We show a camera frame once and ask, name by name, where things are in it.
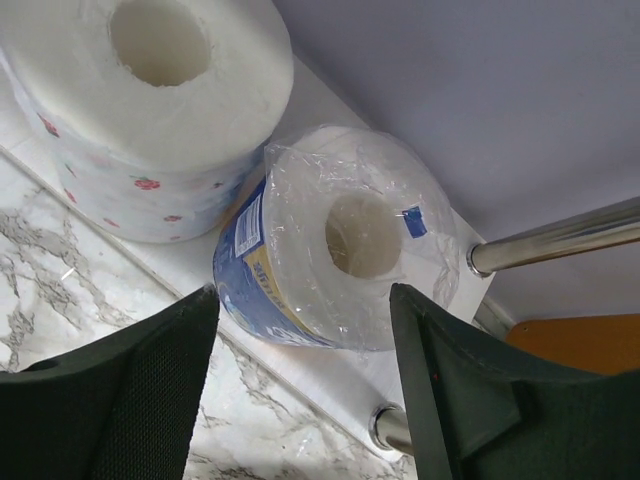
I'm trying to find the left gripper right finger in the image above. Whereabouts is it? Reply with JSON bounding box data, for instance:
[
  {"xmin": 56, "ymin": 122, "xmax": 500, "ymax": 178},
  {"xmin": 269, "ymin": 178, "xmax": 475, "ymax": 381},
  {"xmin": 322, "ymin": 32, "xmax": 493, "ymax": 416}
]
[{"xmin": 389, "ymin": 283, "xmax": 639, "ymax": 479}]

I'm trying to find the blue Vinda roll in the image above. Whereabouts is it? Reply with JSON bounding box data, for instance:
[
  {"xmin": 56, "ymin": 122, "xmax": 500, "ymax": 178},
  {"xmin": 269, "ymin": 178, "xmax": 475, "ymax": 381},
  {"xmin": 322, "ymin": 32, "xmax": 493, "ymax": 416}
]
[{"xmin": 213, "ymin": 125, "xmax": 460, "ymax": 351}]

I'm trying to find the wooden slatted rack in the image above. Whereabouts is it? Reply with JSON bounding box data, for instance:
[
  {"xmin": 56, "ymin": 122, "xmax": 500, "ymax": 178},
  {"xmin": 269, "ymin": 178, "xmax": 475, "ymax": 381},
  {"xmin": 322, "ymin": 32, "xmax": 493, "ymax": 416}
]
[{"xmin": 506, "ymin": 314, "xmax": 639, "ymax": 375}]

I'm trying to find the white floral paper roll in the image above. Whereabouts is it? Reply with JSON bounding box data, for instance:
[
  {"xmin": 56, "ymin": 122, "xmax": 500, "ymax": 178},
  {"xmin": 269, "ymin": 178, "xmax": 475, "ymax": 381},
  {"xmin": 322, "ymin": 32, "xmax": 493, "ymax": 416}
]
[{"xmin": 1, "ymin": 1, "xmax": 294, "ymax": 243}]

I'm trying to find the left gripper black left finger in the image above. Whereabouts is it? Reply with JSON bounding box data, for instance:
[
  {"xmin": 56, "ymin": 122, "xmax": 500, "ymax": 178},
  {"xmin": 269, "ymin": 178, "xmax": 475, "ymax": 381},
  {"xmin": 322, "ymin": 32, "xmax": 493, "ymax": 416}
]
[{"xmin": 1, "ymin": 285, "xmax": 220, "ymax": 479}]

